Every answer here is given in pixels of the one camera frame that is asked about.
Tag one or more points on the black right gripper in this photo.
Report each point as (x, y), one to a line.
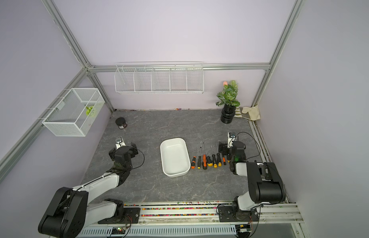
(224, 146)

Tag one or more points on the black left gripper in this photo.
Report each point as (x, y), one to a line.
(133, 150)

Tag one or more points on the short black yellow screwdriver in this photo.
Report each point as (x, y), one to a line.
(209, 161)

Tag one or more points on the white plastic storage box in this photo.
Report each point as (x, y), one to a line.
(174, 157)

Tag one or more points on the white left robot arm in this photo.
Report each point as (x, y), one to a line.
(72, 209)

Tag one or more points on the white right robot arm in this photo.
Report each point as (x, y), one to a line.
(265, 185)

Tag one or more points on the small black jar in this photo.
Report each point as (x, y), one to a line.
(121, 123)

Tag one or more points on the black glossy plant pot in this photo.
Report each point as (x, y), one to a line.
(227, 114)

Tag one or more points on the cream work glove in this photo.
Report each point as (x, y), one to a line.
(249, 113)

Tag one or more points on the green artificial plant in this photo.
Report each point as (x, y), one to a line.
(228, 95)

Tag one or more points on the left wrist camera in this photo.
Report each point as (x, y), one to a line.
(119, 142)

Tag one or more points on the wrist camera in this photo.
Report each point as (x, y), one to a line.
(231, 139)
(119, 142)

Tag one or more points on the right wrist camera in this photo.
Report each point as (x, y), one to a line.
(231, 139)

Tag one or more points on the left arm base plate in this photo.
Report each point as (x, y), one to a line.
(129, 215)

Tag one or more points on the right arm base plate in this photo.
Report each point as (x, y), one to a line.
(229, 214)

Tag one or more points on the white wire basket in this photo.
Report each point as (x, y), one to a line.
(75, 113)

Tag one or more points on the aluminium rail base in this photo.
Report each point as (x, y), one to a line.
(190, 219)

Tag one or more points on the long white wire shelf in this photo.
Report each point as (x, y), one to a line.
(159, 77)

